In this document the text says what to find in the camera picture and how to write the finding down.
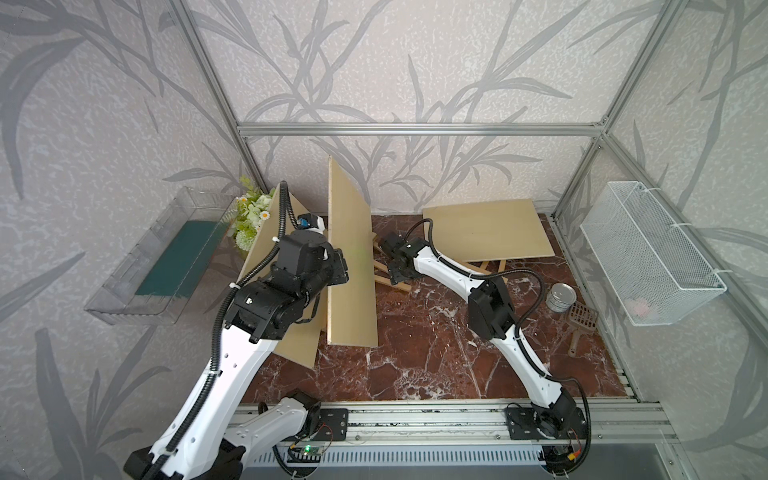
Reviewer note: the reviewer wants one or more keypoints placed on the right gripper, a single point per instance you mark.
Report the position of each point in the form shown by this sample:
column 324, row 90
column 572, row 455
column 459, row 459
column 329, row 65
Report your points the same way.
column 393, row 275

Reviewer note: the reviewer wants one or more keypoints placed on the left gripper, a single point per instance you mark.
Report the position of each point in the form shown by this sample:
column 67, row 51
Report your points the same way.
column 335, row 257

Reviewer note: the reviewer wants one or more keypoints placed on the wooden easel frame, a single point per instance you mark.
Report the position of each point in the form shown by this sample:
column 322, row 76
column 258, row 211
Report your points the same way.
column 381, row 271
column 484, row 267

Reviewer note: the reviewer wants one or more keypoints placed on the wooden board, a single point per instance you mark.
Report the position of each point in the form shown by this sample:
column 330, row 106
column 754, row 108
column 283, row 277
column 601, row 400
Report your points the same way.
column 352, row 317
column 497, row 230
column 277, row 301

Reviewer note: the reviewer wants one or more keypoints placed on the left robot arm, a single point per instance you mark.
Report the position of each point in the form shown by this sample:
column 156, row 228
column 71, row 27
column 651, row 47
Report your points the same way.
column 200, row 442

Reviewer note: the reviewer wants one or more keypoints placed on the potted artificial flowers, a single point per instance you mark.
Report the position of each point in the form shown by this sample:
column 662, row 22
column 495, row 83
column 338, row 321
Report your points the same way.
column 252, row 210

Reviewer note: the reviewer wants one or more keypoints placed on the green mat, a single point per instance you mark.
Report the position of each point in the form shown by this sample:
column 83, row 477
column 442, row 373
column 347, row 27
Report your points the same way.
column 181, row 266

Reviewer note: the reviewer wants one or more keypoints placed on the metal tin can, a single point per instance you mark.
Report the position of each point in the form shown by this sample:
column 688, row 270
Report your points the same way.
column 560, row 298

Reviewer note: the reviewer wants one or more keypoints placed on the clear acrylic shelf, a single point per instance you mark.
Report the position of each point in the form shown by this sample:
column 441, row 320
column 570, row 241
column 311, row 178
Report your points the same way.
column 116, row 302

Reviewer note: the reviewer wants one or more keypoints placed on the pink item in basket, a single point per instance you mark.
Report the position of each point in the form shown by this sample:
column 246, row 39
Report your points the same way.
column 640, row 308

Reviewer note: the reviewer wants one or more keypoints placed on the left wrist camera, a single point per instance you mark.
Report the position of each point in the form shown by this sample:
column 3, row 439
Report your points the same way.
column 311, row 222

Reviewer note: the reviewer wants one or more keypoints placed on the aluminium frame crossbar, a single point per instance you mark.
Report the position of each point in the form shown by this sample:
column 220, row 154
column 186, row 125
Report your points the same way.
column 252, row 129

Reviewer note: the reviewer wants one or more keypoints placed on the white wire basket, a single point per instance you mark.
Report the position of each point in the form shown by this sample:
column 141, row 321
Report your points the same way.
column 645, row 253

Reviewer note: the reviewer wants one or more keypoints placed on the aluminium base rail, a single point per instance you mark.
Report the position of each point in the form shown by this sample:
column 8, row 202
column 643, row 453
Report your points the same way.
column 482, row 422

